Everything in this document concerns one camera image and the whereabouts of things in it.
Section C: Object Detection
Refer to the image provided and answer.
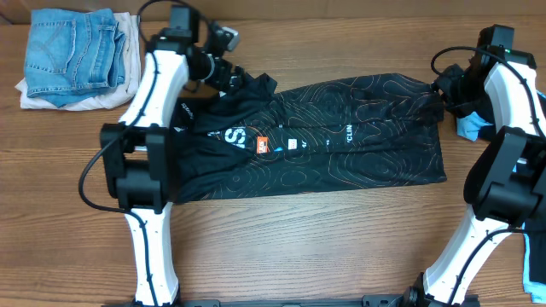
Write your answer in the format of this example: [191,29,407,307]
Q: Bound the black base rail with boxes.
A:
[102,293,406,307]

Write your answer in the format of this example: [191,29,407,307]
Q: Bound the black printed cycling jersey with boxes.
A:
[172,73,446,203]

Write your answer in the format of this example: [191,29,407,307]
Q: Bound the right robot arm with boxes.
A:
[363,24,545,306]

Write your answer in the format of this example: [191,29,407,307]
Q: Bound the folded blue jeans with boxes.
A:
[24,9,125,107]

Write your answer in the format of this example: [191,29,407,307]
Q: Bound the folded white cloth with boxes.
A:
[15,12,141,111]

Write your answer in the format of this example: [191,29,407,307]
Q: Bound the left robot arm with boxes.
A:
[93,1,245,306]

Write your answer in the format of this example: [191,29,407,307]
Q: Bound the black and light-blue garment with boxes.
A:
[456,96,545,304]

